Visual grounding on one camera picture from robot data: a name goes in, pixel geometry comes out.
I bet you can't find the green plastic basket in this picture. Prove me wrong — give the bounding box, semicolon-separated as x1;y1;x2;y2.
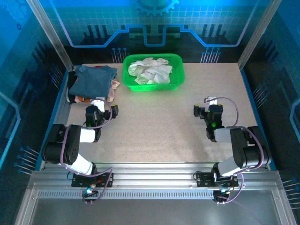
122;53;186;92

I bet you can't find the white t-shirt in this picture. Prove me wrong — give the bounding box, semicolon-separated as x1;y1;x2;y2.
127;57;173;86

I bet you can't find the orange folded t-shirt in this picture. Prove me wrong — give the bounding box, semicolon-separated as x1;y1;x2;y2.
75;95;111;104

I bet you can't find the pink folded t-shirt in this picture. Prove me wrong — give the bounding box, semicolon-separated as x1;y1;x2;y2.
107;78;121;103

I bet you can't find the pile of folded clothes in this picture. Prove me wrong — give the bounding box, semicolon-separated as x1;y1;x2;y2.
68;65;118;100

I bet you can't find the blue table edge strip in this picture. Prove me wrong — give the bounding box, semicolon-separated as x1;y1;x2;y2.
240;67;278;171
34;70;70;171

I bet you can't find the black folded t-shirt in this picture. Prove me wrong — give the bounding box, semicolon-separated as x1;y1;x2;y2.
67;71;78;104

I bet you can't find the small LED electronics board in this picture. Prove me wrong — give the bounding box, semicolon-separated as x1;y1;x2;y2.
213;188;232;204
82;187;99;204

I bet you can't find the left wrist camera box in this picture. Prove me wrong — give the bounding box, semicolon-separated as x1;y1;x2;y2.
95;97;106;112

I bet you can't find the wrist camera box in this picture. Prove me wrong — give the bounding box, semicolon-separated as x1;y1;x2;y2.
95;97;106;112
205;95;218;106

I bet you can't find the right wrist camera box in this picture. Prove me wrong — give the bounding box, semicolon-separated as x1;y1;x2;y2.
205;95;218;106

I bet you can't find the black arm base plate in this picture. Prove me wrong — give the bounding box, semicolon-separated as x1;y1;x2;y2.
195;172;239;188
71;172;114;188

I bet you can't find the aluminium frame rail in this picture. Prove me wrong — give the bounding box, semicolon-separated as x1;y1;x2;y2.
28;161;283;200

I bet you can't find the slotted grey cable duct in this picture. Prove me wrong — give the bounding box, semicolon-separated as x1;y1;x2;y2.
37;191;216;200

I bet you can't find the aluminium frame post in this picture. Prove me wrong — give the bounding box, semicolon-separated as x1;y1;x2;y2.
237;0;283;69
26;0;74;71

